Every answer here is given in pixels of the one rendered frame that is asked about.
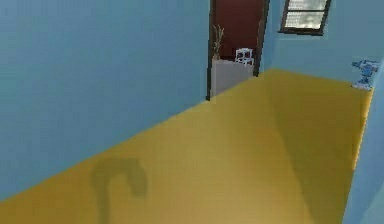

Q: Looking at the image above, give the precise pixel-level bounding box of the dry tan house plant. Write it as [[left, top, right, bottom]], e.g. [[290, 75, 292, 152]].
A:
[[212, 24, 225, 62]]

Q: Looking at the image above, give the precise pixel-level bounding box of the white chair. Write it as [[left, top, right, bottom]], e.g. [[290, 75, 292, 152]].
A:
[[234, 47, 255, 68]]

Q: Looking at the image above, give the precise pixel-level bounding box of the dark framed window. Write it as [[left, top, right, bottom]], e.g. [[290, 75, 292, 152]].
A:
[[279, 0, 333, 37]]

